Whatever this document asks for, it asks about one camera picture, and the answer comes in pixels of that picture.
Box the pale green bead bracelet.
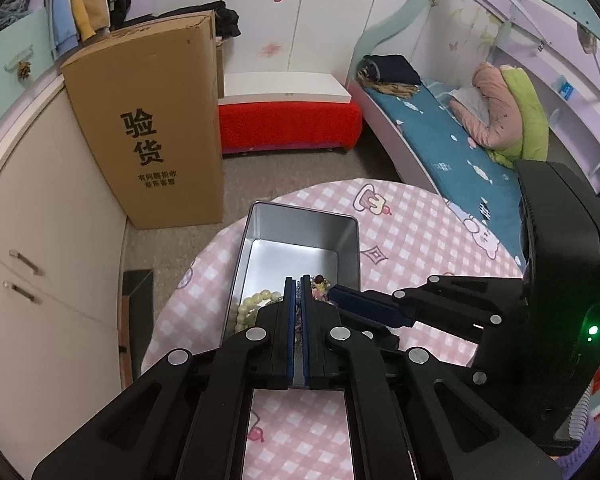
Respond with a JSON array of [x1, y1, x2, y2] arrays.
[[232, 286, 285, 335]]

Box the pink checkered tablecloth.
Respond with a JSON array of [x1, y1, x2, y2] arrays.
[[142, 179, 522, 479]]

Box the blue patterned mattress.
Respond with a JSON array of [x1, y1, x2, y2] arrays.
[[349, 79, 526, 268]]

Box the grey metal tin box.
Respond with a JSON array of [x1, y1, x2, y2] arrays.
[[222, 202, 361, 338]]

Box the pink green plush pillow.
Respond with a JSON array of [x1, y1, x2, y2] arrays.
[[449, 62, 550, 168]]

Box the cream curved cabinet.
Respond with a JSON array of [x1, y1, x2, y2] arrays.
[[0, 78, 126, 477]]

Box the red storage bench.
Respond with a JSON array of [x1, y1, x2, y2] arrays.
[[219, 72, 363, 155]]

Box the folded dark clothes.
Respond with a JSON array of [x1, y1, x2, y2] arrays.
[[356, 54, 422, 99]]

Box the large cardboard box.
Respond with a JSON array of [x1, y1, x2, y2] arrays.
[[61, 12, 224, 230]]

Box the black clothes pile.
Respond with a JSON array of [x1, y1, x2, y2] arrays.
[[124, 0, 240, 39]]

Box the mint drawer unit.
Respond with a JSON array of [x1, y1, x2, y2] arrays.
[[0, 8, 53, 118]]

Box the teal bunk bed frame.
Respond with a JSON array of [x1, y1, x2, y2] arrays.
[[350, 0, 600, 191]]

